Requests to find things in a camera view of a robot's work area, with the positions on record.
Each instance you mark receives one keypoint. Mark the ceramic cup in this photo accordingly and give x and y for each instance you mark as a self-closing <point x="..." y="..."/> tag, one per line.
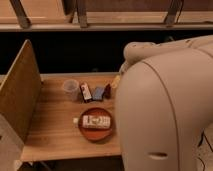
<point x="71" y="88"/>

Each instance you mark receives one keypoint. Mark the left wooden side panel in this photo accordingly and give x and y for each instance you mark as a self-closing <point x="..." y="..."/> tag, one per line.
<point x="19" y="91"/>

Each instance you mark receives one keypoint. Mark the dark red small block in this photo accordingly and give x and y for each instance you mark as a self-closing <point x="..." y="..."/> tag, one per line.
<point x="107" y="91"/>

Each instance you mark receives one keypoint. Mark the small red white carton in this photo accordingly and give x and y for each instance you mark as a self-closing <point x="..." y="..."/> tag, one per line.
<point x="87" y="97"/>

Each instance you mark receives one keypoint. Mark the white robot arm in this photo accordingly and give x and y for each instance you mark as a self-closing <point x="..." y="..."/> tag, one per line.
<point x="163" y="103"/>

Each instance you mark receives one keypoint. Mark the wooden shelf rail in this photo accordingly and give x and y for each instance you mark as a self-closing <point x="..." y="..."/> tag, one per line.
<point x="104" y="15"/>

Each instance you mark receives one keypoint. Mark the white labelled bottle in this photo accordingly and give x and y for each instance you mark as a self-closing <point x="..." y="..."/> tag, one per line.
<point x="93" y="122"/>

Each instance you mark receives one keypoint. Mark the round red plate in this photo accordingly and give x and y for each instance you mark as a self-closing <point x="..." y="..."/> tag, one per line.
<point x="95" y="135"/>

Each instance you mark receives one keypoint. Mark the yellow tan gripper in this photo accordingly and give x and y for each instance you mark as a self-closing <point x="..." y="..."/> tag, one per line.
<point x="115" y="82"/>

